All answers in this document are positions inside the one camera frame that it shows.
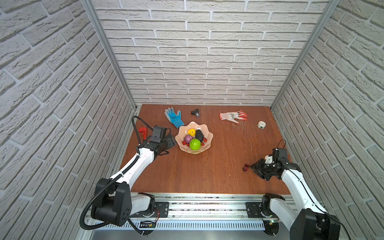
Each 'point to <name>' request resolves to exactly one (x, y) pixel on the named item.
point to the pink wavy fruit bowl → (183, 130)
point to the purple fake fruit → (187, 138)
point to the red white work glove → (233, 116)
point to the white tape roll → (261, 124)
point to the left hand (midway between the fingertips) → (170, 139)
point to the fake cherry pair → (245, 168)
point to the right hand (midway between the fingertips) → (252, 166)
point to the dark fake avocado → (199, 135)
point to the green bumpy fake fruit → (195, 144)
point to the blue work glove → (175, 119)
